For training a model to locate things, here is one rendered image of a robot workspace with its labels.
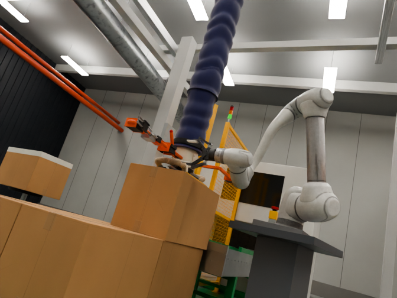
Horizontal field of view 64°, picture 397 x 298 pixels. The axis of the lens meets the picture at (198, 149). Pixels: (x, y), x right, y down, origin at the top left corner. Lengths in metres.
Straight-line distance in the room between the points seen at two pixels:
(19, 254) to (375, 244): 10.54
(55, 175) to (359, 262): 9.42
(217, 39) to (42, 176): 2.17
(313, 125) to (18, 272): 1.59
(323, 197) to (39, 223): 1.35
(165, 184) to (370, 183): 10.13
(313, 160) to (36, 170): 2.61
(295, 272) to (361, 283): 9.37
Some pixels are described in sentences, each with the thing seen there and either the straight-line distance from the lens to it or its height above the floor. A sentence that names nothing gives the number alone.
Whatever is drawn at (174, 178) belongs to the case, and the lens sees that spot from 1.85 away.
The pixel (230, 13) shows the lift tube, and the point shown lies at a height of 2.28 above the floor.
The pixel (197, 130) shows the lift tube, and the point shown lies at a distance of 2.18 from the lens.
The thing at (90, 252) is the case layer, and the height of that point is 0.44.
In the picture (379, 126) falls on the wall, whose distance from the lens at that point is 12.35.
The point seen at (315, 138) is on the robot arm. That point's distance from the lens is 1.88.
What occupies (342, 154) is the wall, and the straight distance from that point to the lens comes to 11.81.
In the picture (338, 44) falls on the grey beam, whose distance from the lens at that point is 4.37.
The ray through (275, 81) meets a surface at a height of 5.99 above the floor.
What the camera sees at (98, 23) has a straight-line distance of 8.38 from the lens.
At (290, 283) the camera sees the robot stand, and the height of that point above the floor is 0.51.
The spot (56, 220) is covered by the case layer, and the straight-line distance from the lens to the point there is 1.42.
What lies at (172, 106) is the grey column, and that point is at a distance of 3.82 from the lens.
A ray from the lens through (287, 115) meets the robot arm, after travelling 2.00.
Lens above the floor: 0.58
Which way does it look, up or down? 16 degrees up
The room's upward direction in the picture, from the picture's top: 15 degrees clockwise
